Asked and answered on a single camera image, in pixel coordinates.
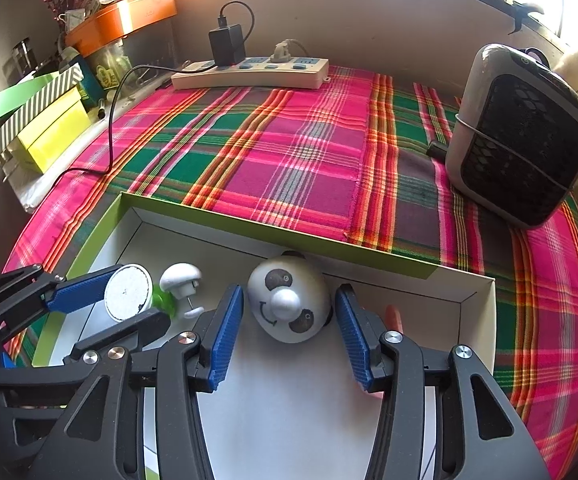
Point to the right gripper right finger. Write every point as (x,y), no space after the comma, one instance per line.
(478,433)

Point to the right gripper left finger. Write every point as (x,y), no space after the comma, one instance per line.
(100,434)

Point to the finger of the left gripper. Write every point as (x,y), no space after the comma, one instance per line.
(28,293)
(133,334)

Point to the green white spool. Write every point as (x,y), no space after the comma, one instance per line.
(131,291)

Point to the pink green nail clipper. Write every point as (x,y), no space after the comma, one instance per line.
(393,319)

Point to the yellow box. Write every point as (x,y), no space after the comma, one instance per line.
(50,133)

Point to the white green cardboard box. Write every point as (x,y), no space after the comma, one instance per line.
(292,411)

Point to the green striped box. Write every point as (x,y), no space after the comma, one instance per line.
(21,103)

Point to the orange box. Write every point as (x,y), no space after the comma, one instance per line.
(115,21)

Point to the white power strip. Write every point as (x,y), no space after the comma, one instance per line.
(299,72)

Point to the black power adapter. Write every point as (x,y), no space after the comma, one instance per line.
(227,43)

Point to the pink green plaid cloth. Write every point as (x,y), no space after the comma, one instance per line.
(348,162)

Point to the grey black space heater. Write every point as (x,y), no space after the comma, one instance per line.
(514,147)

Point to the beige plug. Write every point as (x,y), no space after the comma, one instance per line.
(282,52)

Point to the black window latch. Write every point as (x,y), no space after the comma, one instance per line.
(521,11)

